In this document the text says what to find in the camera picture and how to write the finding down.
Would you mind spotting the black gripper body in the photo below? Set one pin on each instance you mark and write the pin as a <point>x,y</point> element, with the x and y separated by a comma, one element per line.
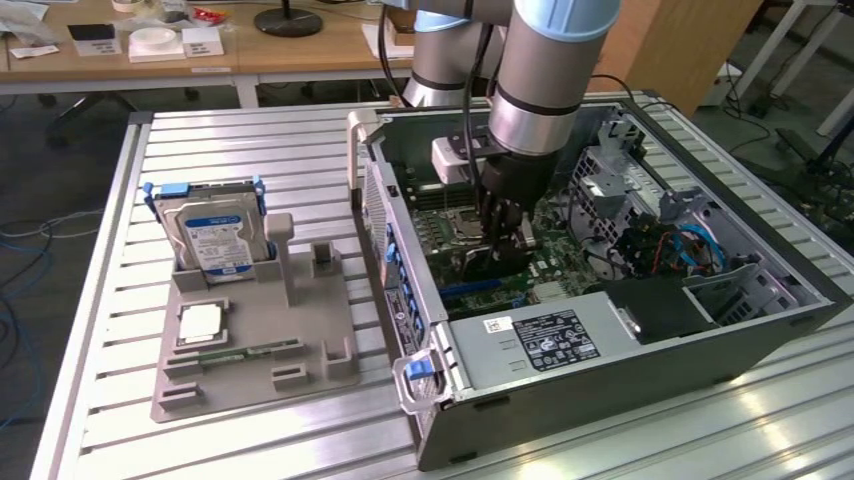
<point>517,180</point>

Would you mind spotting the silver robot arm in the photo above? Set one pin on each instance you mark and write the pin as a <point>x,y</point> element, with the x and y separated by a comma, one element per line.
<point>534,75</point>

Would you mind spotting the CPU socket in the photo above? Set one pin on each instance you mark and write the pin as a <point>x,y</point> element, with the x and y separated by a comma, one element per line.
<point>463,222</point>

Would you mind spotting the green motherboard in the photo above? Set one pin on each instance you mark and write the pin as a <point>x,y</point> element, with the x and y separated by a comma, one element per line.
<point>568,250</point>

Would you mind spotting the blue expansion slot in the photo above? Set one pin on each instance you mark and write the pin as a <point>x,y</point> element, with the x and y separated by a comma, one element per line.
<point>467,289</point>

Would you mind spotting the silver chipset heatsink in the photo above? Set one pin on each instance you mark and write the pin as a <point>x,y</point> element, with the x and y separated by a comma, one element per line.
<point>549,294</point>

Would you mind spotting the grey metal drive cage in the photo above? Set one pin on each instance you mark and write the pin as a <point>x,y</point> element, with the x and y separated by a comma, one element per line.
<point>614,185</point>

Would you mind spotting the black rear label sticker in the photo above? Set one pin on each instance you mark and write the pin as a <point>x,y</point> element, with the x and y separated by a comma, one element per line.
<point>395,320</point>

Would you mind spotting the grey power supply unit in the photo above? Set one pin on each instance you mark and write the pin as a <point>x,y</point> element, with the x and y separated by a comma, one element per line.
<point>494,360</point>

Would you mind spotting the black plastic air shroud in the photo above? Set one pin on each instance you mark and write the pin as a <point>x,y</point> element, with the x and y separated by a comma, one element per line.
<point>657,310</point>

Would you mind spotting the blue case latch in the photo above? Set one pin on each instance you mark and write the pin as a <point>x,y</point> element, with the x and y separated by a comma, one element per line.
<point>419,371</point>

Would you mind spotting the white paper stack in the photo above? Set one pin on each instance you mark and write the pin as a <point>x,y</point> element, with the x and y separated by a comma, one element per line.
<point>397,47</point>

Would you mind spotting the dark grey PC case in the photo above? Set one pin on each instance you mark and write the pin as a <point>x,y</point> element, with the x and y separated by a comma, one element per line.
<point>601,400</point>

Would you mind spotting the grey metal disk bay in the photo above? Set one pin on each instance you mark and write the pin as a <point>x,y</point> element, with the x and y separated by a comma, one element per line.
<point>734,300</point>

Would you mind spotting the wooden cabinet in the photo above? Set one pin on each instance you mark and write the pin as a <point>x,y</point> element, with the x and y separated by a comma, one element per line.
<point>688,50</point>

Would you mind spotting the brown cardboard box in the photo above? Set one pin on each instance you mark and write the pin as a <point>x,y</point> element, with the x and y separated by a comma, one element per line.
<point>402,17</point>

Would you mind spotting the grey plastic parts rack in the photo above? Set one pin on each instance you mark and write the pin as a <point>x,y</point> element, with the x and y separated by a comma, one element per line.
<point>267,320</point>

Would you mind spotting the hard disk in blue caddy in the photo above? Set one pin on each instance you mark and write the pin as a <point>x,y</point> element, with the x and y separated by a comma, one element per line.
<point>214,240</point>

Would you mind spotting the light wooden desk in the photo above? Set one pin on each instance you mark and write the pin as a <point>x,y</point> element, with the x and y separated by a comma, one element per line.
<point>301,50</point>

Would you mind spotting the green RAM stick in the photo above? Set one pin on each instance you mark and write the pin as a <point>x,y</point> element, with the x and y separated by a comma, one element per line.
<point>237,351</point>

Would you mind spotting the black floor stand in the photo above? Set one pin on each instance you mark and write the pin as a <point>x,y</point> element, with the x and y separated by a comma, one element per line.
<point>821,160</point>

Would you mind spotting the black round lamp base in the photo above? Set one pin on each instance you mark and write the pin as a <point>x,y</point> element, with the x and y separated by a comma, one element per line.
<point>289,22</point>

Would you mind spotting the silver CPU chip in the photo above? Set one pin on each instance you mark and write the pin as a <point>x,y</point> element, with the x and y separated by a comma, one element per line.
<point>201,324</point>

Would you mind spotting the small white box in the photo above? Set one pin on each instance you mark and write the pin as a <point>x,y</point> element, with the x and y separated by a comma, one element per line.
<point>203,42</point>

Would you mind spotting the red package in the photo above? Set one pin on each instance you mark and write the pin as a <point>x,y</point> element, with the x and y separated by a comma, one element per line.
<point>210,15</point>

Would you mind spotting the small black object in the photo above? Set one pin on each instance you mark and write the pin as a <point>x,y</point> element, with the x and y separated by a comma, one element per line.
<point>175,16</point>

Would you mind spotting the black office chair base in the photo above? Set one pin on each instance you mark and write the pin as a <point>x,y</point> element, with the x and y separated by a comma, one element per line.
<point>87,107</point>

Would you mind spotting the white box with black lid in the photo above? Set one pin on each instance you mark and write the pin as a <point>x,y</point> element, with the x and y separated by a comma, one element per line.
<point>97,47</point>

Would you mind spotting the white tape roll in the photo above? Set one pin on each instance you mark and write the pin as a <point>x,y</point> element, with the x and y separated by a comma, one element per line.
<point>127,5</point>

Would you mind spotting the white card with red print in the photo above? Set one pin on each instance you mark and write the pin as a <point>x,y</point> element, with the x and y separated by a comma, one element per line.
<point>34,51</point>

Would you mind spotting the clear plastic bag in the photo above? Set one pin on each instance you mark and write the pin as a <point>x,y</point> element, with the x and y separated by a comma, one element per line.
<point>23,25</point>

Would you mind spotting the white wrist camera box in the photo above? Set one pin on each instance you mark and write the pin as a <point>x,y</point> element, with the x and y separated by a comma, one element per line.
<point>447,165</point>

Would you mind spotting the white desk frame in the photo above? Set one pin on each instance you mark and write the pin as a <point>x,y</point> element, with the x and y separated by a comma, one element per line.
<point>836,115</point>

